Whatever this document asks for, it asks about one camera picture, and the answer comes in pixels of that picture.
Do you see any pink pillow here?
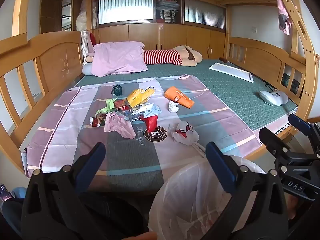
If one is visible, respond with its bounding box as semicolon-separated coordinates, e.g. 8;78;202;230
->
91;41;148;77

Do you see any frosted glass window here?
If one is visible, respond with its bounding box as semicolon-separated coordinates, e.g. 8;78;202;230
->
184;0;227;30
97;0;153;25

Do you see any brown wooden wardrobe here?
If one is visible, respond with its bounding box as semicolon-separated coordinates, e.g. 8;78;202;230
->
40;0;75;34

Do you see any white plastic bag red print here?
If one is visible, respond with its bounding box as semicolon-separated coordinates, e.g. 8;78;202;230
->
169;121;200;145

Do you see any green paper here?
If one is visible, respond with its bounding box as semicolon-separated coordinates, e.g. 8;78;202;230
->
96;98;118;114

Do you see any stack of books and papers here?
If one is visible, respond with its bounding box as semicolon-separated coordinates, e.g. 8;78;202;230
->
155;0;182;24

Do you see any person's right hand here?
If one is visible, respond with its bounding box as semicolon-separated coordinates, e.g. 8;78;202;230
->
287;194;304;222

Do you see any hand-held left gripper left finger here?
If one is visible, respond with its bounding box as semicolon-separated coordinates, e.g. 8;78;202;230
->
21;142;130;240

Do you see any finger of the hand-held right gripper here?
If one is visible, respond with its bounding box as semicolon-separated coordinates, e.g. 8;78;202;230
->
259;127;297;162
288;114;320;155

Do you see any smartphone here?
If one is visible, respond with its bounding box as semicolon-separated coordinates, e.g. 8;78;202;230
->
0;184;12;202

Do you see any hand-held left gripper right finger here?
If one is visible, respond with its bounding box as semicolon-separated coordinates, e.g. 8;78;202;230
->
200;142;290;240

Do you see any wooden cabinet row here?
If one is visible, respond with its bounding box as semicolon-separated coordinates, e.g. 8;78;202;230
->
96;22;227;60

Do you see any white grey massager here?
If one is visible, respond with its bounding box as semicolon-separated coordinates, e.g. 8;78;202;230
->
258;90;289;106

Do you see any wooden headboard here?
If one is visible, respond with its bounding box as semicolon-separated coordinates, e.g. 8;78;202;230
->
0;0;320;180

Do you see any yellow snack bag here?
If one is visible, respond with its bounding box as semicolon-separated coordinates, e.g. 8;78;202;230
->
127;88;156;108

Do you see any green patterned mattress mat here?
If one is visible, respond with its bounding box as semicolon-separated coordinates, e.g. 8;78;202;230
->
75;59;298;132

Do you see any pink hanging cloth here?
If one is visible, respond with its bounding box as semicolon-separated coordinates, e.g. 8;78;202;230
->
276;0;293;36

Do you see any orange packet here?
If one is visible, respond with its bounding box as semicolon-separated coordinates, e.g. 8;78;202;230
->
164;86;195;108

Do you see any black cable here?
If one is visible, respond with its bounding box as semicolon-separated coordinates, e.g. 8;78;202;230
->
262;81;278;92

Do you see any person's left hand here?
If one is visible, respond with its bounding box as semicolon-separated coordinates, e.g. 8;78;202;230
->
130;232;158;240

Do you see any blue cloth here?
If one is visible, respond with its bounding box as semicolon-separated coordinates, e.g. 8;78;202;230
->
10;187;28;200

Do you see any bin with white plastic liner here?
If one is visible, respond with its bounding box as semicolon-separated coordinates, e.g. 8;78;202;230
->
149;155;265;240

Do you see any person's leg in dark trousers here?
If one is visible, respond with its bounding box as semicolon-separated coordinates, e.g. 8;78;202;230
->
82;192;150;240

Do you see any plush toy red striped shirt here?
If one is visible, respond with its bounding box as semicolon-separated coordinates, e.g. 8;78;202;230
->
82;45;203;67

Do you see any red snack packet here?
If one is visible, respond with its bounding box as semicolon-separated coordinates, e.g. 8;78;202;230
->
90;114;107;128

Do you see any white grey hanging cloth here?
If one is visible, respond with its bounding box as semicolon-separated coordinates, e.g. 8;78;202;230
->
80;31;92;55

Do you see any plaid bed sheet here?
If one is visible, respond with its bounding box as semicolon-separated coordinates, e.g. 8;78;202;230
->
21;74;262;193

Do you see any white plastic-wrapped bundle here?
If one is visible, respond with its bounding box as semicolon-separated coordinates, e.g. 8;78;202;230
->
76;0;97;32

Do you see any light blue cushion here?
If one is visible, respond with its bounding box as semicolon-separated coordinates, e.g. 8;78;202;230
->
82;64;95;76

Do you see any white board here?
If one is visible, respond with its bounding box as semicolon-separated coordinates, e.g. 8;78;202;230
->
209;62;255;83

